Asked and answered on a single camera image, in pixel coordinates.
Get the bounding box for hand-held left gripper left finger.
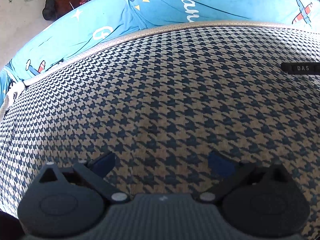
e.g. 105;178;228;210
37;152;130;204

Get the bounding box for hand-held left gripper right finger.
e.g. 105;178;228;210
199;151;297;204

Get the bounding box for houndstooth sofa seat cover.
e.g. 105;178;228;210
0;21;320;240

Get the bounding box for white cloth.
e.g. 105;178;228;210
0;81;25;120

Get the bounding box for blue printed cushion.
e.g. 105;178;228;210
0;0;320;105

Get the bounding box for brown wooden chair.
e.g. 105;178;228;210
55;0;82;18

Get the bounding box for pile of coats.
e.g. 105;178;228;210
42;0;115;20

